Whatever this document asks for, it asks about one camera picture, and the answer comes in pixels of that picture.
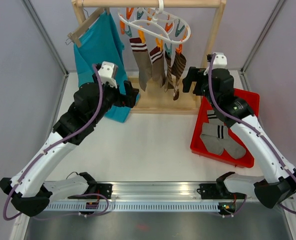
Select teal clothespin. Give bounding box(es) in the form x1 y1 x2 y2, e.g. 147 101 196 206
164 43 173 57

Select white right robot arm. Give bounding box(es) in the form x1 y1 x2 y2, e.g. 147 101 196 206
183 66 296 209

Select red plastic tray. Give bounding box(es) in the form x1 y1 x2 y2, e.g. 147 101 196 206
190 88 260 168

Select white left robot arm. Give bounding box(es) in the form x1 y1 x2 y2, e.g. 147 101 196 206
0 80 139 221

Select wooden clothes hanger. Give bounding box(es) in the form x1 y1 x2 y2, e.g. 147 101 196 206
65 5 110 47

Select grey sock black stripes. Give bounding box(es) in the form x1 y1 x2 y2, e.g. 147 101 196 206
200 110 246 159

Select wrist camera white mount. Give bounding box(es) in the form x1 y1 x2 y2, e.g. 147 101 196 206
98 61 118 88
207 52 227 69

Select orange clothespin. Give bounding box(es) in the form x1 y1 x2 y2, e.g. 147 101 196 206
138 30 146 44
176 44 183 54
119 21 132 38
155 38 163 51

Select teal t-shirt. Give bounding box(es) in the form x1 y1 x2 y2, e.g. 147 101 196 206
73 12 128 116

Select wooden clothes rack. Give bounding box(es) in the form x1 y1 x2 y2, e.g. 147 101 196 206
69 0 226 115

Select white clip hanger frame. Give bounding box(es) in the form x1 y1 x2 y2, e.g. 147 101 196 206
117 1 192 46

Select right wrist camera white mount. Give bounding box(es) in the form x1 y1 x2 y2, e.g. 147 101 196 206
207 52 227 69

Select beige sock maroon striped cuff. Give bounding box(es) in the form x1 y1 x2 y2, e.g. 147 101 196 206
129 37 152 91

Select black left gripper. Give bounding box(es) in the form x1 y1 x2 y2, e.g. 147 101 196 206
91 73 139 125

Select brown striped sock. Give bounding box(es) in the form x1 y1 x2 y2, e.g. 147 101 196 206
164 52 174 92
171 52 187 101

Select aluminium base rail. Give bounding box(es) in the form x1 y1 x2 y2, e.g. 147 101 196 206
21 181 295 202

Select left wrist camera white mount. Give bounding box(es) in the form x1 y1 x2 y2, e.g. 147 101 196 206
98 61 118 88

